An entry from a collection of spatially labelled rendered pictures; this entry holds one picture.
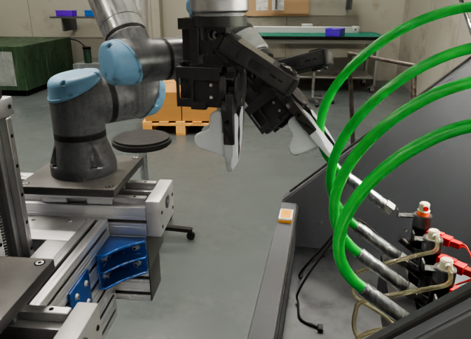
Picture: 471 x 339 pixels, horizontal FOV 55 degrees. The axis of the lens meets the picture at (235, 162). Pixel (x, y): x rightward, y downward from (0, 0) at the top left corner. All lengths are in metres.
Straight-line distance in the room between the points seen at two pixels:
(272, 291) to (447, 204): 0.51
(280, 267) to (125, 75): 0.44
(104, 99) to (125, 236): 0.32
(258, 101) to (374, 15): 8.02
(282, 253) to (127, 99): 0.49
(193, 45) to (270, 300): 0.43
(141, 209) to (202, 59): 0.53
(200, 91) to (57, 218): 0.62
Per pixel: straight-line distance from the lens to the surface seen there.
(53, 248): 1.01
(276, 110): 0.74
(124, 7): 0.84
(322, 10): 8.61
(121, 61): 0.77
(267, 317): 0.76
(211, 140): 0.62
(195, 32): 0.61
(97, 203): 1.09
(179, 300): 2.40
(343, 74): 0.72
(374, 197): 0.78
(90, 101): 1.05
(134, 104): 1.10
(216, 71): 0.59
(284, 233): 0.99
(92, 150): 1.07
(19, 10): 9.87
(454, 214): 1.17
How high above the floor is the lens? 1.42
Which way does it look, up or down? 20 degrees down
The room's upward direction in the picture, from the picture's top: straight up
